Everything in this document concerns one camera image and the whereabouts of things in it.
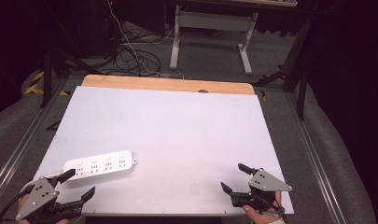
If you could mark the white power strip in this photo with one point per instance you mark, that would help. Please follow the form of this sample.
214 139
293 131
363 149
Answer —
99 166

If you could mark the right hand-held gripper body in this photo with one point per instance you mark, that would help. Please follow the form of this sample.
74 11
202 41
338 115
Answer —
266 182

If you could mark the person's right hand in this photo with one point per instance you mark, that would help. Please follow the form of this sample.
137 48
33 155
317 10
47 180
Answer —
258 217

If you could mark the white metal desk frame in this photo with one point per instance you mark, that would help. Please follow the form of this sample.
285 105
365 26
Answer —
214 21

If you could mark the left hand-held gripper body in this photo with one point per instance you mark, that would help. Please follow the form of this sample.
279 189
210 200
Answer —
37 196

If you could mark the black metal stand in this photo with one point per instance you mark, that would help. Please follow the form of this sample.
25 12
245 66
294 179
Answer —
301 77
47 77

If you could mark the yellow black floor tape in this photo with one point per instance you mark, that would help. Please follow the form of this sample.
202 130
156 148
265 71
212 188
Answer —
35 82

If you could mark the metal floor rail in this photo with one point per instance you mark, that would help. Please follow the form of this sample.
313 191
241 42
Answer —
314 161
18 149

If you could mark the person's left hand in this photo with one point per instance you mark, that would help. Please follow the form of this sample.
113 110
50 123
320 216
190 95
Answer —
22 203

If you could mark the white board sheet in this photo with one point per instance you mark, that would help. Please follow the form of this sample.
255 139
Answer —
177 140

